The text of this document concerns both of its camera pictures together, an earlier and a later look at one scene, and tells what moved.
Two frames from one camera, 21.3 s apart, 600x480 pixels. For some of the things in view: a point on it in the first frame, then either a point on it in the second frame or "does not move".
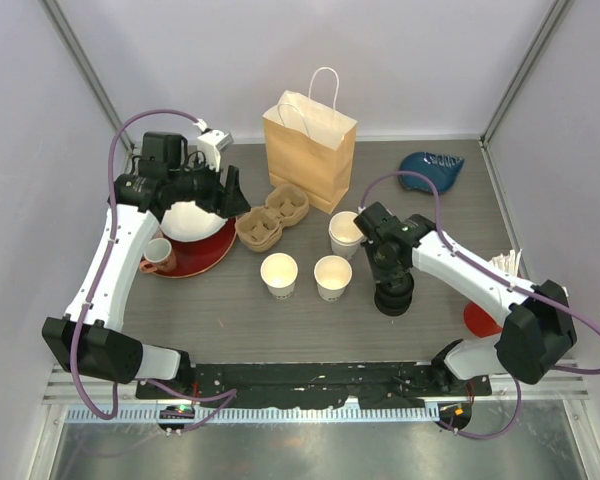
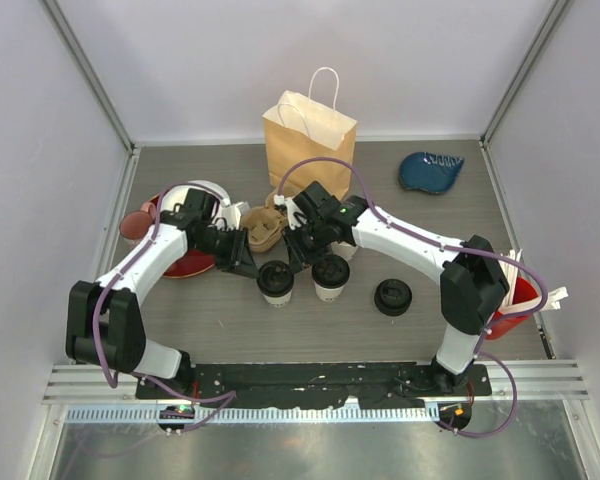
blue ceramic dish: [442, 170] does not move
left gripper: [227, 201] → [246, 264]
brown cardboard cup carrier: [259, 229] does not move
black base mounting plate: [398, 385] does not move
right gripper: [381, 274] → [297, 256]
